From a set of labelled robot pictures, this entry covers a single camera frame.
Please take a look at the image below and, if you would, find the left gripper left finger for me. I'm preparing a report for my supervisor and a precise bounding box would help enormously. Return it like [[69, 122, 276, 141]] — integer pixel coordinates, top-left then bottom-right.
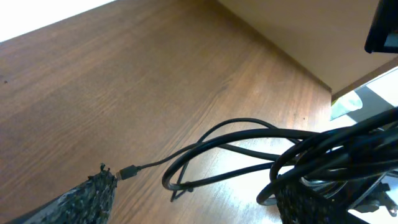
[[10, 164, 118, 224]]

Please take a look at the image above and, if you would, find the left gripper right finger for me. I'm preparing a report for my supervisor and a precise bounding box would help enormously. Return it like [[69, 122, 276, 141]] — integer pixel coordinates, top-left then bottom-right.
[[275, 180, 370, 224]]

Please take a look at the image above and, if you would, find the black thick labelled cable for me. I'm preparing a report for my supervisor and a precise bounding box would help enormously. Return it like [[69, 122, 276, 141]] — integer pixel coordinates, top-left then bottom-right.
[[161, 107, 398, 206]]

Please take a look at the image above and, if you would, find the black thin USB-C cable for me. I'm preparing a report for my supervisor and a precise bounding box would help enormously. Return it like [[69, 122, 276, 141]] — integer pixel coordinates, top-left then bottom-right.
[[115, 117, 299, 203]]

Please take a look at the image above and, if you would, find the black USB-A cable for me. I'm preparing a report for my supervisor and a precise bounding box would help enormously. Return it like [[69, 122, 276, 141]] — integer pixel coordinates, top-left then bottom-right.
[[269, 124, 398, 190]]

